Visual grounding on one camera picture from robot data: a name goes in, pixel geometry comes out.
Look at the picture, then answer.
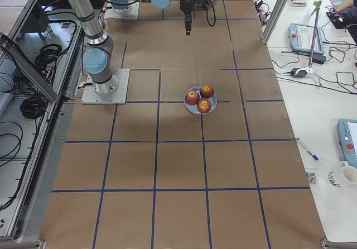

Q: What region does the light blue plate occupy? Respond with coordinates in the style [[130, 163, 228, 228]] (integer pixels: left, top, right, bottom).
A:
[[184, 85, 218, 115]]

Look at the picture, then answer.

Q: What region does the aluminium frame post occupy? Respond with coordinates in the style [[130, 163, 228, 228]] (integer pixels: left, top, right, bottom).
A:
[[260, 0, 288, 45]]

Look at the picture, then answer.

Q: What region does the long reach grabber tool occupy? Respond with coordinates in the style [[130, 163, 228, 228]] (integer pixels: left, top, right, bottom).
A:
[[304, 1, 322, 87]]

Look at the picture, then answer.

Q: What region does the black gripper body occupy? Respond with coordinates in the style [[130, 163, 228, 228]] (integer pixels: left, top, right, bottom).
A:
[[180, 0, 197, 22]]

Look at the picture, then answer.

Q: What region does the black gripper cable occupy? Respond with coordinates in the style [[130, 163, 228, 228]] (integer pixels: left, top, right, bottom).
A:
[[195, 0, 217, 27]]

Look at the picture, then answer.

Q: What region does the red apple on plate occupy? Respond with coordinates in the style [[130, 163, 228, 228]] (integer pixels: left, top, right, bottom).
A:
[[200, 84, 214, 98], [184, 90, 200, 106], [196, 98, 211, 113]]

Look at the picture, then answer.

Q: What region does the teach pendant tablet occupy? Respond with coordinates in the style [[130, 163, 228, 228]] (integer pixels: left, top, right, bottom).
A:
[[288, 23, 325, 55]]

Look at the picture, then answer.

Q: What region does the white mug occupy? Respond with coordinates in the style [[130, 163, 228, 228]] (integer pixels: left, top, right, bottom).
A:
[[327, 161, 356, 188]]

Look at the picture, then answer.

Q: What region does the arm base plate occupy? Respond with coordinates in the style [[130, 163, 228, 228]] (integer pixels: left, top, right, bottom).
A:
[[81, 69, 130, 104], [102, 1, 139, 20]]

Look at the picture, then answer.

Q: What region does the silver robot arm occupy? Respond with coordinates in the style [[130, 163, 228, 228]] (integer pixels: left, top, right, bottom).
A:
[[107, 0, 134, 12], [68, 0, 197, 97]]

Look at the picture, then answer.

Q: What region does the black power adapter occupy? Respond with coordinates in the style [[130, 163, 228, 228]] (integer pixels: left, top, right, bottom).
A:
[[312, 54, 326, 65]]

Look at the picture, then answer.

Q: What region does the blue white pen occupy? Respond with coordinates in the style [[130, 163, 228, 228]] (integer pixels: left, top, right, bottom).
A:
[[296, 137, 319, 161]]

